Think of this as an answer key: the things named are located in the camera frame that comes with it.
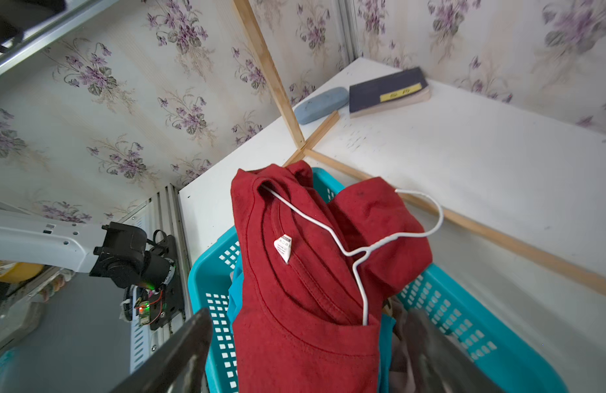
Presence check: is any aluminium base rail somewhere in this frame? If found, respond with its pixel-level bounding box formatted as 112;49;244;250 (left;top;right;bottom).
124;184;191;373

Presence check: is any wooden clothes rack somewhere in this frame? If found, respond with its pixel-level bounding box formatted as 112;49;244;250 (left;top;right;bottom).
233;1;606;296

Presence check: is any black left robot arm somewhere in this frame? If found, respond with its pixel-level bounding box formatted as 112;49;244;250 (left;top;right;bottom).
0;1;279;329

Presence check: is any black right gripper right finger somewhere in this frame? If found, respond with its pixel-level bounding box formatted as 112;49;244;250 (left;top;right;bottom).
402;309;502;392

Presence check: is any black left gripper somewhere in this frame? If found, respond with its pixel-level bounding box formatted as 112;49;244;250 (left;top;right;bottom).
0;0;67;52

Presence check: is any dark blue book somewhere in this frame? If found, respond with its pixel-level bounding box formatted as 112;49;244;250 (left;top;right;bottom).
349;67;432;118

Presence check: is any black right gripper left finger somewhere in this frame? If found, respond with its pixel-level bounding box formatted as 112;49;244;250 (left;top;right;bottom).
113;308;213;392

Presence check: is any grey blue sponge pad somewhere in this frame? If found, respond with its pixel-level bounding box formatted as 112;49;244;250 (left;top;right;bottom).
294;87;350;125

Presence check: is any pink t-shirt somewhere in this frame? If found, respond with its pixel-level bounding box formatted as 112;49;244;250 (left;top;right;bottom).
389;296;417;393

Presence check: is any turquoise t-shirt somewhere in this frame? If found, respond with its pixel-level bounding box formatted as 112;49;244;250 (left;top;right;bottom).
227;260;396;393

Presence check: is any dark red t-shirt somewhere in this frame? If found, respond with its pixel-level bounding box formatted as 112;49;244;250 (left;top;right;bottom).
231;161;433;392

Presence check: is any white hanger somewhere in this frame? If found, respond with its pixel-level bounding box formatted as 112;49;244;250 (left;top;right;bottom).
259;183;445;326

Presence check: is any teal plastic laundry basket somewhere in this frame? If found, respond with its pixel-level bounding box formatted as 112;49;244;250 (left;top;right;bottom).
186;166;572;393

